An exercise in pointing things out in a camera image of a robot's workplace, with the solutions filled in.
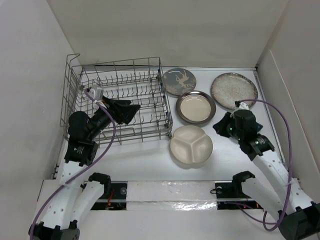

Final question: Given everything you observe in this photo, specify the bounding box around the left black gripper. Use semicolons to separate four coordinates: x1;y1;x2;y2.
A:
87;95;140;140

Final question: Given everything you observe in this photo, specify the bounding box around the cream plate with metallic rim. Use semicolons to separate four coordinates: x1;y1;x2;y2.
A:
175;90;217;125

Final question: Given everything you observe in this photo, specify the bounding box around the cream three-section divided plate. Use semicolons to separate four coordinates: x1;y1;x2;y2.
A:
169;125;214;165

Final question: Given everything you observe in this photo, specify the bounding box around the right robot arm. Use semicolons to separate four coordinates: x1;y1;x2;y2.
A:
213;109;320;240

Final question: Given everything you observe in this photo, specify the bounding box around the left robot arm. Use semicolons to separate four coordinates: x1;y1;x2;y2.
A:
28;97;141;240

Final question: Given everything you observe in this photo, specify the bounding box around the dark blue plate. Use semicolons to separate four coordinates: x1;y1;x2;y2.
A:
256;123;263;132

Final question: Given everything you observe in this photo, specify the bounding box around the speckled beige round plate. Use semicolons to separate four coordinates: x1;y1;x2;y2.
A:
210;72;259;111

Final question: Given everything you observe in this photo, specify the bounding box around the grey plate with deer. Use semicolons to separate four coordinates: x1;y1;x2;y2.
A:
161;68;197;96

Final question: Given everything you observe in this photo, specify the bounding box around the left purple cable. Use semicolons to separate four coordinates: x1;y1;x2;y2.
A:
28;89;117;240

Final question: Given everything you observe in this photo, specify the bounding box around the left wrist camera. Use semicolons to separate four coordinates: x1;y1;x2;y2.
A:
87;85;104;101

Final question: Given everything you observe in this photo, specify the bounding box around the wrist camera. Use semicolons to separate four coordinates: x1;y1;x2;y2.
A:
87;85;104;101
234;101;249;111

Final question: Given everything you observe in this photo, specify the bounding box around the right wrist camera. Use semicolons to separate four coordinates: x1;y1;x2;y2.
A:
234;101;249;111

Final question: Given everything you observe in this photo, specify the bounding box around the grey wire dish rack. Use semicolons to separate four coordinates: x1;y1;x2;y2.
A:
60;53;173;146

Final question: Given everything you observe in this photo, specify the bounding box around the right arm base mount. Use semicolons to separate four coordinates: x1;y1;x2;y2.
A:
210;171;263;210

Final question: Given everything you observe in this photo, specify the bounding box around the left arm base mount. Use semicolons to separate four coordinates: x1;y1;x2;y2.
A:
80;172;128;211

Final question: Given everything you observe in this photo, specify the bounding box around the metal rail bar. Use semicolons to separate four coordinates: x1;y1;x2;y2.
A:
96;195;254;203

